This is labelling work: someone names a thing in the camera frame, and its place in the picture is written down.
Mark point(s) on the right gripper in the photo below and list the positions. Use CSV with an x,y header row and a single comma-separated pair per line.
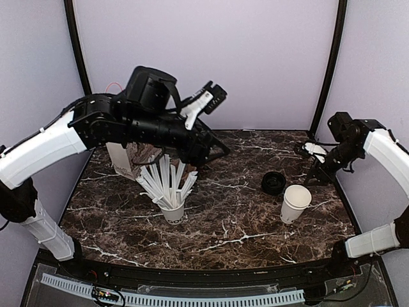
x,y
314,172

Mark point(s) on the white paper coffee cup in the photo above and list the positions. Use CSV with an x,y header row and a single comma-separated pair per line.
x,y
296,199

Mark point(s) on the white slotted cable duct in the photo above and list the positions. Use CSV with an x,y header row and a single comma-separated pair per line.
x,y
172,296

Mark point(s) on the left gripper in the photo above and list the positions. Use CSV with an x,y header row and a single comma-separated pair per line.
x,y
198,155

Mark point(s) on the paper cup holding straws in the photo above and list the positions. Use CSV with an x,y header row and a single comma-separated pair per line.
x,y
174,216

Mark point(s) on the left black frame post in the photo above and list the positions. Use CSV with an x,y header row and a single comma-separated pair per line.
x,y
76,46

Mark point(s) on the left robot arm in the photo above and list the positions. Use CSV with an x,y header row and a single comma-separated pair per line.
x,y
85,124

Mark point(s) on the white paper takeout bag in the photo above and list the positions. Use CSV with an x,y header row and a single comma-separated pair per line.
x,y
127,161

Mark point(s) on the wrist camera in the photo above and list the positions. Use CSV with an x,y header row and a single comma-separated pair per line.
x,y
206,100
309,149

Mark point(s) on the black frame post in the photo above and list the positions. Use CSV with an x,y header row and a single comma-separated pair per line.
x,y
330,69
76,46

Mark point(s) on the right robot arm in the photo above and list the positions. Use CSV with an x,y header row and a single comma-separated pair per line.
x,y
357,139

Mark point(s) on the bundle of straws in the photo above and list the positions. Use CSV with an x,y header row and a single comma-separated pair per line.
x,y
165,184

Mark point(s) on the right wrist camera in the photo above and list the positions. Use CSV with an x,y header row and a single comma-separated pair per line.
x,y
309,149

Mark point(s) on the right black frame post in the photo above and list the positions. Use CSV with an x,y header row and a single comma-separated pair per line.
x,y
330,69

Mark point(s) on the black plastic cup lids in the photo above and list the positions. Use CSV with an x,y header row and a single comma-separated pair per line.
x,y
273,183

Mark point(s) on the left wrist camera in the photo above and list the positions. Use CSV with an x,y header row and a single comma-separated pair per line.
x,y
206,100

